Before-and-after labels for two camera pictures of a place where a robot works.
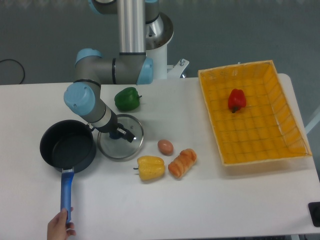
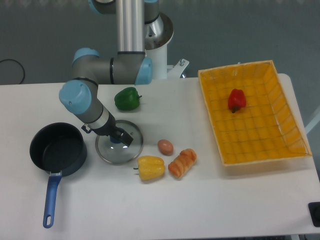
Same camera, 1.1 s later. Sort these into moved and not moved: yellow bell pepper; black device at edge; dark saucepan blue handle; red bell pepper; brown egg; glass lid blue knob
Moved: glass lid blue knob; dark saucepan blue handle
Not moved: red bell pepper; brown egg; black device at edge; yellow bell pepper
